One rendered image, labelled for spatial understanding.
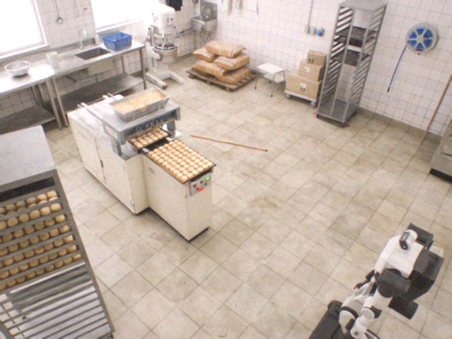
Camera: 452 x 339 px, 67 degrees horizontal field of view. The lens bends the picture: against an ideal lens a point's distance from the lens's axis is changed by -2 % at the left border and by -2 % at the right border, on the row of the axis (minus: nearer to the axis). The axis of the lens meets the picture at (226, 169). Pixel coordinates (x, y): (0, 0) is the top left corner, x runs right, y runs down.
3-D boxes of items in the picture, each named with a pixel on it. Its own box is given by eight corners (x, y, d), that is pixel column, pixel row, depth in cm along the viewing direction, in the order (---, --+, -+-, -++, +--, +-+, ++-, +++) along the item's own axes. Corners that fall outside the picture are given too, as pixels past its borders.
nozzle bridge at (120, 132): (107, 146, 358) (101, 118, 337) (163, 122, 399) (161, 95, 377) (124, 161, 340) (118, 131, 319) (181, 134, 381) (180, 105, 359)
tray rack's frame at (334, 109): (330, 103, 618) (354, -4, 507) (357, 112, 595) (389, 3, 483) (314, 117, 578) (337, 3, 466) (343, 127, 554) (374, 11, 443)
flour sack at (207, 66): (192, 68, 671) (192, 60, 661) (206, 62, 698) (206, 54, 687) (222, 79, 639) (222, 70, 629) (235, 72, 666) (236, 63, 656)
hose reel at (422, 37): (415, 98, 531) (442, 25, 463) (411, 101, 521) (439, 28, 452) (389, 89, 552) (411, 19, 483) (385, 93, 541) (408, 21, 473)
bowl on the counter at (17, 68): (13, 81, 467) (11, 72, 459) (4, 74, 483) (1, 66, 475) (36, 73, 487) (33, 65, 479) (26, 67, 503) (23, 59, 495)
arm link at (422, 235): (423, 245, 216) (432, 231, 208) (419, 253, 211) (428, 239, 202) (405, 235, 222) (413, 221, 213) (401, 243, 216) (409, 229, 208)
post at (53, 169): (114, 327, 282) (55, 165, 176) (115, 331, 280) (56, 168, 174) (110, 329, 281) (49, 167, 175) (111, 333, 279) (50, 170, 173)
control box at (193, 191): (189, 194, 325) (188, 183, 316) (208, 183, 339) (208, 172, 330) (192, 196, 323) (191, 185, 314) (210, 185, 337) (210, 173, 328)
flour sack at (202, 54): (208, 64, 654) (208, 55, 644) (192, 58, 675) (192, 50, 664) (232, 54, 698) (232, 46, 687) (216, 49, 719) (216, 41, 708)
